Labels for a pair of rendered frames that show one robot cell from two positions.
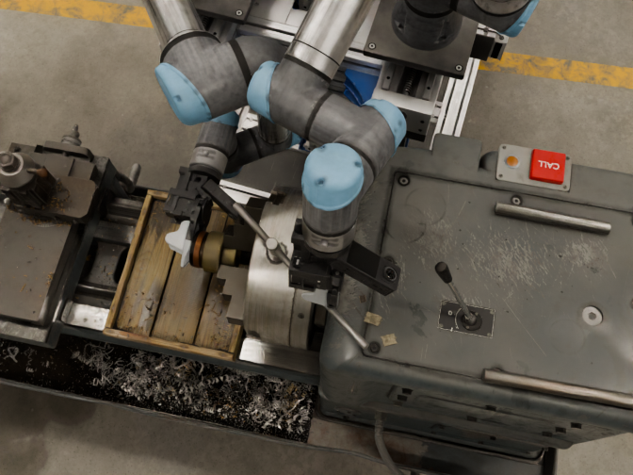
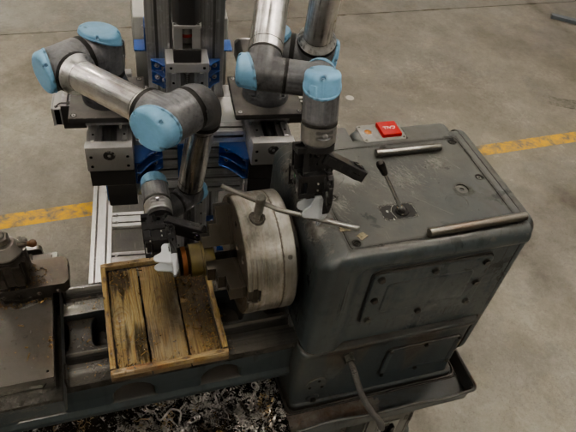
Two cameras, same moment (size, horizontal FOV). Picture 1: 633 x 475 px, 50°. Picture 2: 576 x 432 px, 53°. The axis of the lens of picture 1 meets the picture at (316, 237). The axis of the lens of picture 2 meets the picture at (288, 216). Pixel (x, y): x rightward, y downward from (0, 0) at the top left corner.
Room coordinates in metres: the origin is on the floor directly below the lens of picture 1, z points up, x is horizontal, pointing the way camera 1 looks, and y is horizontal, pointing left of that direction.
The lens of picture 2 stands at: (-0.41, 0.60, 2.24)
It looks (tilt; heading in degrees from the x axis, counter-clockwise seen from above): 45 degrees down; 323
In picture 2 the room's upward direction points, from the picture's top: 9 degrees clockwise
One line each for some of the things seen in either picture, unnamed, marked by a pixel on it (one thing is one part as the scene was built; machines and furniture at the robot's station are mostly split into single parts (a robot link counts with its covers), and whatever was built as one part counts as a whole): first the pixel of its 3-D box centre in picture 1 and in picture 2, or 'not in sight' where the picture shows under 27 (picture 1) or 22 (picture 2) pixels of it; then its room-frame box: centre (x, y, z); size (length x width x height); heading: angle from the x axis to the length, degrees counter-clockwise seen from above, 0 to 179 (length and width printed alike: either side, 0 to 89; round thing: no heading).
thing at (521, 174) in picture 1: (530, 172); (379, 139); (0.56, -0.41, 1.23); 0.13 x 0.08 x 0.05; 76
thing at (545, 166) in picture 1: (546, 167); (388, 129); (0.56, -0.43, 1.26); 0.06 x 0.06 x 0.02; 76
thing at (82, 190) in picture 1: (51, 197); (27, 281); (0.65, 0.59, 0.99); 0.20 x 0.10 x 0.05; 76
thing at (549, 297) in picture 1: (484, 298); (386, 230); (0.37, -0.33, 1.06); 0.59 x 0.48 x 0.39; 76
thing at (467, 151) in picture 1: (454, 157); (333, 141); (0.59, -0.27, 1.24); 0.09 x 0.08 x 0.03; 76
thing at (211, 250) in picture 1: (217, 252); (195, 259); (0.48, 0.20, 1.08); 0.09 x 0.09 x 0.09; 76
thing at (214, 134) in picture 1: (218, 134); (155, 192); (0.75, 0.21, 1.08); 0.11 x 0.08 x 0.09; 165
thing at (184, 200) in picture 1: (193, 197); (159, 232); (0.60, 0.25, 1.08); 0.12 x 0.09 x 0.08; 165
